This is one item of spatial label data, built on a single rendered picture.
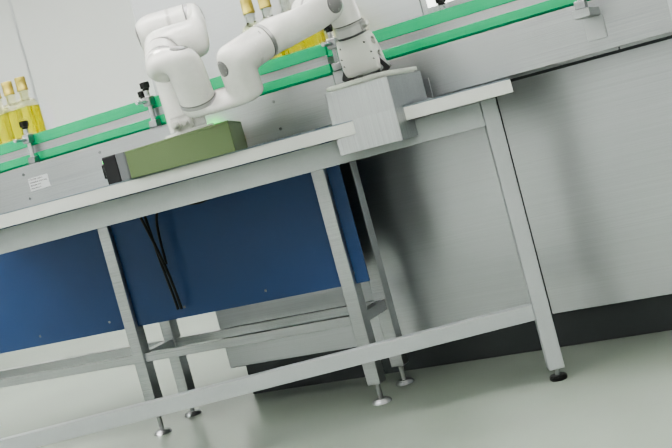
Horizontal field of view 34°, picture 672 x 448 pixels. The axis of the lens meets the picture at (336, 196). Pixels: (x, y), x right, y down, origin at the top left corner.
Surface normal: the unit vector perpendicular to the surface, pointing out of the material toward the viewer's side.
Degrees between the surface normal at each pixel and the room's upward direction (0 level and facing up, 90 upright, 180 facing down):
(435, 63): 90
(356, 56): 107
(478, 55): 90
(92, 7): 90
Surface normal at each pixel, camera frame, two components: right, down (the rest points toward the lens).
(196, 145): -0.04, 0.06
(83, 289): -0.43, 0.16
